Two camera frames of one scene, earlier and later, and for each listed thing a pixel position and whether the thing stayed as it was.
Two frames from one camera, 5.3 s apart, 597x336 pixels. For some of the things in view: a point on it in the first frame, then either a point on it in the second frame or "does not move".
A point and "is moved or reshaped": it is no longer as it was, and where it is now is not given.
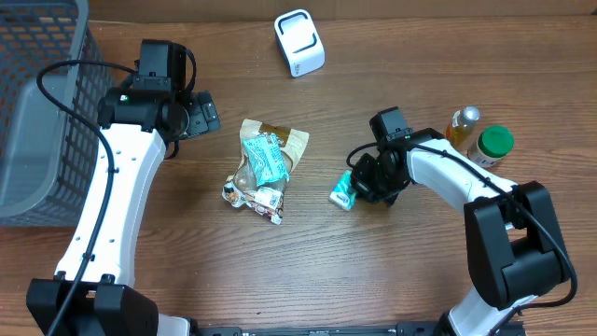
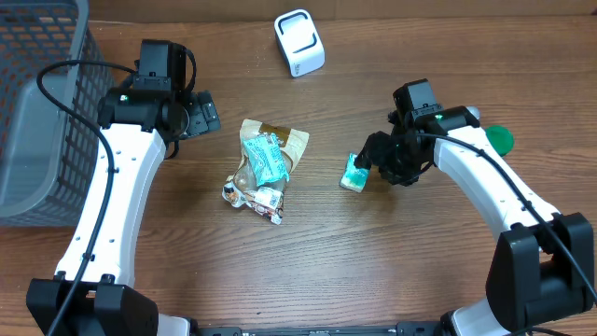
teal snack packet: x=266 y=159 does not move
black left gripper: x=202 y=114 does not move
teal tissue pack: x=344 y=191 is moved or reshaped
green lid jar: x=492 y=146 does not move
